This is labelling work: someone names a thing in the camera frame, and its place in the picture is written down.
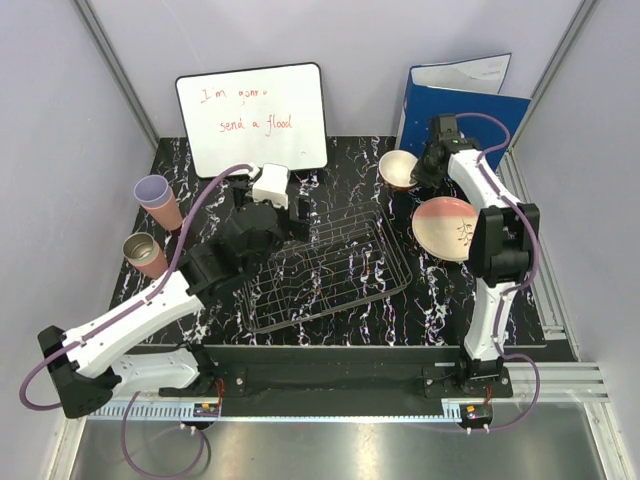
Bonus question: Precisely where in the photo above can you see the grey cable duct rail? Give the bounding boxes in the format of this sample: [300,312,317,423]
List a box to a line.
[89,401,222,422]

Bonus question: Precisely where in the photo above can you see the whiteboard with red writing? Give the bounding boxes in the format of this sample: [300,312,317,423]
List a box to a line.
[175,62,328,178]

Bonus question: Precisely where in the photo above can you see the pink cup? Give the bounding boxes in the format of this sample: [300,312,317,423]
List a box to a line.
[137,248,168,279]
[146,192,183,231]

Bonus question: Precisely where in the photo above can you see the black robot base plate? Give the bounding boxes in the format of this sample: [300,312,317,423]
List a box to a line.
[119,343,576,419]

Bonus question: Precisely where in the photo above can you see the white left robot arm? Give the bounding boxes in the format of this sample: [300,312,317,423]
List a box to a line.
[38,182,310,419]

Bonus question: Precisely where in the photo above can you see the red floral bowl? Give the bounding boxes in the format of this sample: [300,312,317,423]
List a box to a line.
[378,150,418,190]

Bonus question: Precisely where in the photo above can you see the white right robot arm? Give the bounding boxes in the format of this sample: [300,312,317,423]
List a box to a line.
[411,112,540,397]

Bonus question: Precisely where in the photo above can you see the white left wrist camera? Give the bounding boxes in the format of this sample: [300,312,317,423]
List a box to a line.
[251,163,290,209]

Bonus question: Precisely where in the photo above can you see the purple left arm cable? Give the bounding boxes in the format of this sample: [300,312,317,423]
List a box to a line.
[18,163,261,479]

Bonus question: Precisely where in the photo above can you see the lilac cup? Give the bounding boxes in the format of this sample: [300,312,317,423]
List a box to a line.
[133,175,170,208]

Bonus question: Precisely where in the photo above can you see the blue ring binder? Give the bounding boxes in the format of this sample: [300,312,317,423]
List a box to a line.
[395,53,530,156]

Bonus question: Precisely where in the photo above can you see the pink and beige plate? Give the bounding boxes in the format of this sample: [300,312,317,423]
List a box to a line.
[411,196,478,262]

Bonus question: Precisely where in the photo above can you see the grey wire dish rack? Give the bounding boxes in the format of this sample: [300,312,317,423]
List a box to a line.
[237,202,412,334]

